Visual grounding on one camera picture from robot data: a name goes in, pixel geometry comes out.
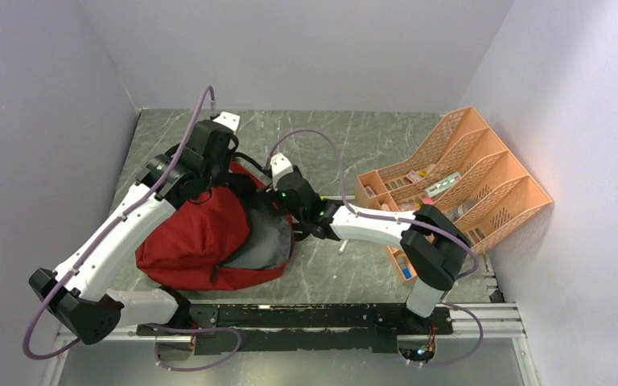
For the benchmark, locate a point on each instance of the red student backpack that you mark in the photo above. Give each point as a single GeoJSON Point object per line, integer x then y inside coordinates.
{"type": "Point", "coordinates": [231, 240]}

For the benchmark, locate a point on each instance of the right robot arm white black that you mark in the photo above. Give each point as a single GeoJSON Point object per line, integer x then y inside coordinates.
{"type": "Point", "coordinates": [435, 248]}

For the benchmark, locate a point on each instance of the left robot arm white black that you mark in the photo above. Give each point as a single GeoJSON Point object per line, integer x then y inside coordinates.
{"type": "Point", "coordinates": [77, 292]}

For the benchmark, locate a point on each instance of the yellow white marker pen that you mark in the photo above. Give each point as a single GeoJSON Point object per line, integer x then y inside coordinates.
{"type": "Point", "coordinates": [338, 197]}

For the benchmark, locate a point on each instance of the blue white marker pen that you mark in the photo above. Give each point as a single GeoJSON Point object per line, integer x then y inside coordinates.
{"type": "Point", "coordinates": [343, 247]}

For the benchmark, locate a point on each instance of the blue glue stick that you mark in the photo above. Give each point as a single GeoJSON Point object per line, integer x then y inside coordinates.
{"type": "Point", "coordinates": [404, 267]}

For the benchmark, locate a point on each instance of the white green ruler case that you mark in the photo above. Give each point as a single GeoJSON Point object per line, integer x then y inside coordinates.
{"type": "Point", "coordinates": [438, 188]}

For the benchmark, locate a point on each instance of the orange plastic desk organizer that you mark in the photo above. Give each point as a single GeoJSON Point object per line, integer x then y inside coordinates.
{"type": "Point", "coordinates": [494, 196]}

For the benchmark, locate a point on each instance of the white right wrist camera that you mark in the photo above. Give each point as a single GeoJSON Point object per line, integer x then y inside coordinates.
{"type": "Point", "coordinates": [279, 167]}

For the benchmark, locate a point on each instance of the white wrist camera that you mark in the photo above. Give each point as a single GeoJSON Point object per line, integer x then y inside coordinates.
{"type": "Point", "coordinates": [230, 120]}
{"type": "Point", "coordinates": [279, 167]}

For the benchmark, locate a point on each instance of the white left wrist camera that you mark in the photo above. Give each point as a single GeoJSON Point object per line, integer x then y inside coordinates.
{"type": "Point", "coordinates": [230, 120]}

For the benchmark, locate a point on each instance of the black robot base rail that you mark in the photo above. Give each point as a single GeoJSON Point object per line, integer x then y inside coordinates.
{"type": "Point", "coordinates": [213, 329]}

